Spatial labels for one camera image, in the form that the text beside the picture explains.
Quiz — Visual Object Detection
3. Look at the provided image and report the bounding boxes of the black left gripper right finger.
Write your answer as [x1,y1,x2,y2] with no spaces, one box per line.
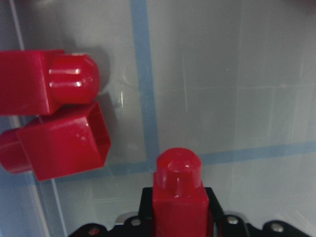
[206,188,224,222]

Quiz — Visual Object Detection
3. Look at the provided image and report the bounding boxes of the clear plastic box lid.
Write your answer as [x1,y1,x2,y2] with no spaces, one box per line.
[0,0,316,237]

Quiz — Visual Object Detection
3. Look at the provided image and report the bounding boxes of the red block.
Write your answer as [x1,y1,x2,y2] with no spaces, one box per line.
[0,49,100,116]
[0,102,111,181]
[152,148,209,237]

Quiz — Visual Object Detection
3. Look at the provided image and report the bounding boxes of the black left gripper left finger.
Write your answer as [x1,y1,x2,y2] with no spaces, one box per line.
[138,187,153,220]

